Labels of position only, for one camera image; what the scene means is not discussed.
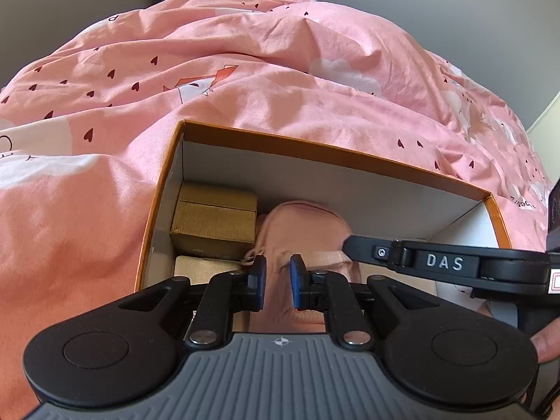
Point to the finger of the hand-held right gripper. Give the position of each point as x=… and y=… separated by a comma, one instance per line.
x=372, y=249

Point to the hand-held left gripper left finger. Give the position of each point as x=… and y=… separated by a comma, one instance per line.
x=259, y=282

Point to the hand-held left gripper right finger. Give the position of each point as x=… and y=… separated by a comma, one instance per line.
x=298, y=282

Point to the pink pouch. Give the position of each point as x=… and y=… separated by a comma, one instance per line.
x=306, y=227

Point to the gold box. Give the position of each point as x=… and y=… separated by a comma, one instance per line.
x=210, y=227

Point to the orange cardboard box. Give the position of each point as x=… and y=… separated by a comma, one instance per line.
x=350, y=175

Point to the person's right hand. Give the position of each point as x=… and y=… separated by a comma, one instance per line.
x=547, y=341

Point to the white door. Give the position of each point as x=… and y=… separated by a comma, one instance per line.
x=549, y=118

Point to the pink printed blanket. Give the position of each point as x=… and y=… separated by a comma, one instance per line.
x=218, y=74

